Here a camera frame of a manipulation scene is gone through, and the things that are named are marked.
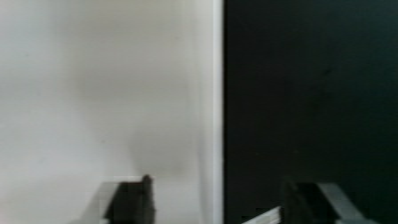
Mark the large white drawer cabinet box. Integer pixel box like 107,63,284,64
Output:
0,0,224,224

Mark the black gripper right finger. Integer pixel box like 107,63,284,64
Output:
240,176,380,224

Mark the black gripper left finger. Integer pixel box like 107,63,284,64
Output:
103,175,156,224

